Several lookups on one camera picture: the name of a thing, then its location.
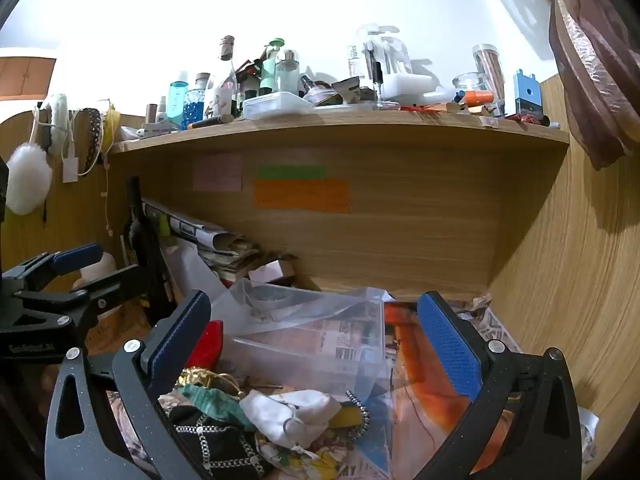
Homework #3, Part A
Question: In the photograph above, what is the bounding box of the clear bottle with cork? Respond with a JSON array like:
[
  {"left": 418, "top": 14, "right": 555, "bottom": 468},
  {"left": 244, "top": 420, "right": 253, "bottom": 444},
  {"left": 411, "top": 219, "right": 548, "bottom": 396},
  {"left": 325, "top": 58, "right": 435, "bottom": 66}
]
[{"left": 215, "top": 35, "right": 239, "bottom": 121}]

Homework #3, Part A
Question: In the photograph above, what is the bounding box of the green fabric scrunchie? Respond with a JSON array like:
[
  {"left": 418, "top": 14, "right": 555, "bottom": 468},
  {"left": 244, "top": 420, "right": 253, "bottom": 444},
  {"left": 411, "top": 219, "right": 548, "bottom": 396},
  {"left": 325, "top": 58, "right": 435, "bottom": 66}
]
[{"left": 177, "top": 384, "right": 256, "bottom": 431}]

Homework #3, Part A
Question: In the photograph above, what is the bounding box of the black and silver beaded bracelet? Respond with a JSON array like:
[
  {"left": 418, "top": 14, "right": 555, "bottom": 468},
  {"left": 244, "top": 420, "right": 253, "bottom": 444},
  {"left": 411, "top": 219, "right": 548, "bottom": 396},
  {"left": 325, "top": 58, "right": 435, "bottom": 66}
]
[{"left": 345, "top": 390, "right": 371, "bottom": 443}]

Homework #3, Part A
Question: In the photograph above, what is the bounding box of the red shiny object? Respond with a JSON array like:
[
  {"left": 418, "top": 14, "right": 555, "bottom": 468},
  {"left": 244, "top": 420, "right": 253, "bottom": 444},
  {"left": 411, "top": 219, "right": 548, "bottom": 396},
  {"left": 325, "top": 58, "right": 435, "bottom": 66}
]
[{"left": 186, "top": 321, "right": 224, "bottom": 372}]

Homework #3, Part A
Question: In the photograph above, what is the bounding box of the gold metallic ornament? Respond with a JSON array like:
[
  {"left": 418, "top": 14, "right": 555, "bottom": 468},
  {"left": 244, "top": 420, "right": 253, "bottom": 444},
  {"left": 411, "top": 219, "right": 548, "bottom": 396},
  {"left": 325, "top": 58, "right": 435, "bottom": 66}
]
[{"left": 175, "top": 367, "right": 243, "bottom": 395}]

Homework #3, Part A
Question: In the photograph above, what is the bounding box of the pink sticky note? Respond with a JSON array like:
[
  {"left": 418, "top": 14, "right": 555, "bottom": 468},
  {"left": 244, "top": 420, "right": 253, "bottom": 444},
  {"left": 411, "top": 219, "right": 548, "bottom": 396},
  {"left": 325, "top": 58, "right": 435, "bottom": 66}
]
[{"left": 192, "top": 155, "right": 243, "bottom": 192}]

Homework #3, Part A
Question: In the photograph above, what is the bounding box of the blue liquid bottle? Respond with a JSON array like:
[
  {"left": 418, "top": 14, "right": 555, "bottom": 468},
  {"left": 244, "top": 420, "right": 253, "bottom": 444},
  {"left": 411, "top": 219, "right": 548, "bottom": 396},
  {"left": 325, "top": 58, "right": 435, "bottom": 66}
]
[{"left": 167, "top": 80, "right": 189, "bottom": 130}]

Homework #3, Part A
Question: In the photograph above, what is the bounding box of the round glass jar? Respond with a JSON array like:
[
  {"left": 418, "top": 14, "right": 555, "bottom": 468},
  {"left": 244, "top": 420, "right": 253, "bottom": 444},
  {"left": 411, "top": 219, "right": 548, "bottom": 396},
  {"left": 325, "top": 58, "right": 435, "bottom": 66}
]
[{"left": 452, "top": 73, "right": 493, "bottom": 104}]

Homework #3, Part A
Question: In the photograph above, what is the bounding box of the white fluffy headband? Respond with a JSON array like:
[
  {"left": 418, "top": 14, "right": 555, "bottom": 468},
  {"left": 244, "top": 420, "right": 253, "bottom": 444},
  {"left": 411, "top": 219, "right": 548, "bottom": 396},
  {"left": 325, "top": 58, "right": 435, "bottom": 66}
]
[{"left": 46, "top": 93, "right": 71, "bottom": 132}]

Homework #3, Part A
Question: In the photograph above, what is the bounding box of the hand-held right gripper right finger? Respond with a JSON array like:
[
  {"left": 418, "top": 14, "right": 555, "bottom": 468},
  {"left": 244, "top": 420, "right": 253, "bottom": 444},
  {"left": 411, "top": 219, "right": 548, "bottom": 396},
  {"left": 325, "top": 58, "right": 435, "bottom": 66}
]
[{"left": 415, "top": 291, "right": 583, "bottom": 480}]

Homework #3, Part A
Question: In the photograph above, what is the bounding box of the black patterned headband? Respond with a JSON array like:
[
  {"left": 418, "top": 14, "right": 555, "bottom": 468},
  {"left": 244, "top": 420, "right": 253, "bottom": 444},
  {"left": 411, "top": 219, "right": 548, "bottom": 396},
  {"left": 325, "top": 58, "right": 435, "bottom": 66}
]
[{"left": 79, "top": 107, "right": 104, "bottom": 177}]

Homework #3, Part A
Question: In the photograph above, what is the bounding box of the orange printed magazine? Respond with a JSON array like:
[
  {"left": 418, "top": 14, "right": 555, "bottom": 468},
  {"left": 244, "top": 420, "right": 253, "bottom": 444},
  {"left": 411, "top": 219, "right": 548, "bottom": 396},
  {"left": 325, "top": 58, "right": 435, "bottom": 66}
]
[{"left": 384, "top": 301, "right": 508, "bottom": 476}]

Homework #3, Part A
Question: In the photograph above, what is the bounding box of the black bag with chain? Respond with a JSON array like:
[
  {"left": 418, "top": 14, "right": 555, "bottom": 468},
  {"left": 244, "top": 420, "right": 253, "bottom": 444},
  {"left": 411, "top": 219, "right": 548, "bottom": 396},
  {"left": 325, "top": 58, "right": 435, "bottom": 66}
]
[{"left": 167, "top": 405, "right": 273, "bottom": 480}]

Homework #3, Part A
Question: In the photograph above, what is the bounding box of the yellow hanging item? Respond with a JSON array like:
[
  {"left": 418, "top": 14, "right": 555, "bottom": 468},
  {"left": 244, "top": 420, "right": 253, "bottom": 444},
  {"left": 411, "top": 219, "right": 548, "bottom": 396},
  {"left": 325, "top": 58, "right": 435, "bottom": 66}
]
[{"left": 101, "top": 104, "right": 122, "bottom": 153}]

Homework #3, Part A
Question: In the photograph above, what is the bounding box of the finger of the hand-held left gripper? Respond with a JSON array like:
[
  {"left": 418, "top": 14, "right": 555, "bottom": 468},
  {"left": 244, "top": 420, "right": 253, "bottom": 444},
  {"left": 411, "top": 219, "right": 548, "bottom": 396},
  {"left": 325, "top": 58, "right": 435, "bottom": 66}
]
[
  {"left": 2, "top": 243, "right": 103, "bottom": 292},
  {"left": 70, "top": 265, "right": 151, "bottom": 317}
]

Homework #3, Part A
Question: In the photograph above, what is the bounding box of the clear lidded plastic container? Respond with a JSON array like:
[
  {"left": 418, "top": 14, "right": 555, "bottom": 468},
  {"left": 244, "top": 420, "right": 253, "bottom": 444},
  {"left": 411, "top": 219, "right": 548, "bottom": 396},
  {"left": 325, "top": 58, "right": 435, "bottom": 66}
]
[{"left": 242, "top": 91, "right": 317, "bottom": 121}]

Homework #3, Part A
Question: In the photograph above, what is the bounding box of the blue rectangular box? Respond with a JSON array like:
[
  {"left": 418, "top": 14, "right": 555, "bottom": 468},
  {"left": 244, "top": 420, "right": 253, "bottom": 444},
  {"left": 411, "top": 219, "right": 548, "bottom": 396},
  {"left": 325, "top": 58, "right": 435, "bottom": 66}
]
[{"left": 512, "top": 68, "right": 544, "bottom": 121}]

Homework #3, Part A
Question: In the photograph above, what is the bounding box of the wooden shelf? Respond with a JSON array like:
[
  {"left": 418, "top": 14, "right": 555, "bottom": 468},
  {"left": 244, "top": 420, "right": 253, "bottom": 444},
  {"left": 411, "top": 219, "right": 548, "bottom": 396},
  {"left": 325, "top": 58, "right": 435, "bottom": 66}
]
[{"left": 109, "top": 108, "right": 571, "bottom": 155}]

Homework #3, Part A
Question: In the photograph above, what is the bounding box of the dark wine bottle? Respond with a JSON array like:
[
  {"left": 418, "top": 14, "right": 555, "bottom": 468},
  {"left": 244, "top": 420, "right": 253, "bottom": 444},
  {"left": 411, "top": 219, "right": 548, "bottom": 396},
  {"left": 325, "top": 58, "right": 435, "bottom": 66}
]
[{"left": 122, "top": 176, "right": 173, "bottom": 311}]

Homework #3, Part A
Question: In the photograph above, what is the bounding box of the clear water bottle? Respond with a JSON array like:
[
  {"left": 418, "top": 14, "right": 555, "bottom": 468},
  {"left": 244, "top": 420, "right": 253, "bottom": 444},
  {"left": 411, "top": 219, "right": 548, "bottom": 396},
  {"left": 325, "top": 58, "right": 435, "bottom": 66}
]
[{"left": 346, "top": 27, "right": 374, "bottom": 82}]

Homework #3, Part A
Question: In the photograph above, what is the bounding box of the white plastic organizer rack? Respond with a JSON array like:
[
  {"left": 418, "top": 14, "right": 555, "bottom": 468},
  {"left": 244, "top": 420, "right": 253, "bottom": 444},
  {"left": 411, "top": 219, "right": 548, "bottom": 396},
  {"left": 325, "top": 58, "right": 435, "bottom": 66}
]
[{"left": 367, "top": 25, "right": 434, "bottom": 99}]

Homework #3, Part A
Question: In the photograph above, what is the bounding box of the green pump bottle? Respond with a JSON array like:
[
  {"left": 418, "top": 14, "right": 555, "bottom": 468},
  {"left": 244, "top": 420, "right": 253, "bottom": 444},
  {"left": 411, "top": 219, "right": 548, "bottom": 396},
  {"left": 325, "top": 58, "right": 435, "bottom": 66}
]
[{"left": 259, "top": 38, "right": 284, "bottom": 96}]

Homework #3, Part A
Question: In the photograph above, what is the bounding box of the clear plastic bag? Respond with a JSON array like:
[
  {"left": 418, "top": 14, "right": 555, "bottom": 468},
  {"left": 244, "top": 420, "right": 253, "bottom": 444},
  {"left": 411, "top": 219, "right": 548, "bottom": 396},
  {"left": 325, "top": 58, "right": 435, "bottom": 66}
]
[{"left": 162, "top": 237, "right": 236, "bottom": 316}]

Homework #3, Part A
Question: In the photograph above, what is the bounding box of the yellow floral cloth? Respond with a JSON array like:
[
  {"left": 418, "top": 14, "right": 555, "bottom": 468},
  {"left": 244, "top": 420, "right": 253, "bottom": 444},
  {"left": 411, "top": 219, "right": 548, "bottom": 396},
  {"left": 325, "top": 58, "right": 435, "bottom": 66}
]
[{"left": 256, "top": 432, "right": 353, "bottom": 480}]

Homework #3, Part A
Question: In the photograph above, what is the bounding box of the cream round bottle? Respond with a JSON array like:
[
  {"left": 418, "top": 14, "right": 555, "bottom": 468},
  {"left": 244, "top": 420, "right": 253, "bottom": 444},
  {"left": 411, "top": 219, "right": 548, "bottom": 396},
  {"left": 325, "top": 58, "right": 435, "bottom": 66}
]
[{"left": 74, "top": 251, "right": 119, "bottom": 288}]

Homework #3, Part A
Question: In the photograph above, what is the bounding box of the wooden cabinet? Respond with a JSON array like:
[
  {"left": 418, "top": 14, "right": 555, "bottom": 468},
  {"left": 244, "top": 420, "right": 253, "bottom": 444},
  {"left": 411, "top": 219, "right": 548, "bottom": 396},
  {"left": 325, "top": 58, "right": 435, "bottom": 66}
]
[{"left": 0, "top": 56, "right": 57, "bottom": 99}]

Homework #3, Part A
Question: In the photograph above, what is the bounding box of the green sticky note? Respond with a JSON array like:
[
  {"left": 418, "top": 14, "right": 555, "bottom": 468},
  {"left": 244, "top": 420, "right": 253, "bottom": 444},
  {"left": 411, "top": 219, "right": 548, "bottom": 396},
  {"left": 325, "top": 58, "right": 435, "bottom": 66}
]
[{"left": 257, "top": 165, "right": 327, "bottom": 180}]

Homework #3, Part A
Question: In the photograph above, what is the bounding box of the bottle of blue beads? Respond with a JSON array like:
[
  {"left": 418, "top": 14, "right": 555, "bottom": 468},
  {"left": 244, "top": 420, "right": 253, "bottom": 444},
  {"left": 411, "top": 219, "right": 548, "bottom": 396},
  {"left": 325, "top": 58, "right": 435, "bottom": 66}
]
[{"left": 183, "top": 72, "right": 212, "bottom": 130}]

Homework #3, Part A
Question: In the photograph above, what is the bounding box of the white fluffy puff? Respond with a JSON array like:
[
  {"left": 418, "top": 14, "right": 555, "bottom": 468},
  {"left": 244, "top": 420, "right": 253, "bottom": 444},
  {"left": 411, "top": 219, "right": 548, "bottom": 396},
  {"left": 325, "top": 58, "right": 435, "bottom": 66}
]
[{"left": 6, "top": 144, "right": 53, "bottom": 216}]

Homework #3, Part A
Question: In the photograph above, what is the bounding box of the stack of folded newspapers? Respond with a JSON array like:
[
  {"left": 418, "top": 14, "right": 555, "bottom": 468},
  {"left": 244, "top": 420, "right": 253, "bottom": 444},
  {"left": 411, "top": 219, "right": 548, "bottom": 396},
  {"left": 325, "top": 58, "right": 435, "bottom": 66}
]
[{"left": 142, "top": 199, "right": 266, "bottom": 283}]

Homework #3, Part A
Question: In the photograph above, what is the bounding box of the yellow soft item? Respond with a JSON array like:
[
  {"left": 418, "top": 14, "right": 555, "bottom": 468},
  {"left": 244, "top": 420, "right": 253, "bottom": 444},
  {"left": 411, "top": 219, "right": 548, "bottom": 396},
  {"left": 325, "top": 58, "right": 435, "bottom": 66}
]
[{"left": 327, "top": 406, "right": 363, "bottom": 431}]

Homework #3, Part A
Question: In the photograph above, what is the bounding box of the clear plastic storage box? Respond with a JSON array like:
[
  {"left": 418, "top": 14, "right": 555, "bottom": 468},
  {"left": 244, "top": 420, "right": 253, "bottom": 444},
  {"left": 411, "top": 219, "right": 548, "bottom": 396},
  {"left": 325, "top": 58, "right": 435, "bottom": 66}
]
[{"left": 222, "top": 280, "right": 393, "bottom": 396}]

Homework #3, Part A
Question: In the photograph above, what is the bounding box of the tall clear canister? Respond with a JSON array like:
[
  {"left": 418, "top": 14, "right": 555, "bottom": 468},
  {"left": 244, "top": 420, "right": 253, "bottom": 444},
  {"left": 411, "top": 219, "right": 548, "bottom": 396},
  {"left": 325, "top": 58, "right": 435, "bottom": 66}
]
[{"left": 472, "top": 44, "right": 507, "bottom": 107}]

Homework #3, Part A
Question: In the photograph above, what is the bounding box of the crumpled newspaper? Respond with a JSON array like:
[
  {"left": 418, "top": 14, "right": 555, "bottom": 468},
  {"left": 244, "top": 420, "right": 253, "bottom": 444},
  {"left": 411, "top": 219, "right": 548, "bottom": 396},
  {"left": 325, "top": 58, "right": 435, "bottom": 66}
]
[{"left": 457, "top": 294, "right": 525, "bottom": 357}]

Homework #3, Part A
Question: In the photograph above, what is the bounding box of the brown curtain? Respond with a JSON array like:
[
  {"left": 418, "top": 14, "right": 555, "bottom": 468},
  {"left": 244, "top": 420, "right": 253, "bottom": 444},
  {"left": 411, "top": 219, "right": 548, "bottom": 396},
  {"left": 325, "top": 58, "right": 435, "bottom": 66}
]
[{"left": 459, "top": 0, "right": 640, "bottom": 171}]

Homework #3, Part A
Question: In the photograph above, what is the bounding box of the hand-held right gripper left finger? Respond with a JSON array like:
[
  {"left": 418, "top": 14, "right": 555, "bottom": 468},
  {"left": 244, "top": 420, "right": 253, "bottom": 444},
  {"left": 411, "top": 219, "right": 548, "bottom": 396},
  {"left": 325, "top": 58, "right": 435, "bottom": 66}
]
[{"left": 45, "top": 290, "right": 212, "bottom": 480}]

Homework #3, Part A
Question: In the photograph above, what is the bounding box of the orange sticky note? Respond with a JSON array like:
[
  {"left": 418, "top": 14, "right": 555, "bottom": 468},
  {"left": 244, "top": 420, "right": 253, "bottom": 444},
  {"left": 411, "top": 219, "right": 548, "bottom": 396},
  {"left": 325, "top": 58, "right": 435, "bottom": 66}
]
[{"left": 252, "top": 179, "right": 351, "bottom": 214}]

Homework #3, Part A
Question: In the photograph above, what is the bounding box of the clear bottle with silver cap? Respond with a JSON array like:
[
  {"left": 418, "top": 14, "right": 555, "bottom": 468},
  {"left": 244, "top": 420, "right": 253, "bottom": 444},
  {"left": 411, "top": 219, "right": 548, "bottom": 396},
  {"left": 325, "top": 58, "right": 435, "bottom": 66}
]
[{"left": 275, "top": 49, "right": 301, "bottom": 95}]

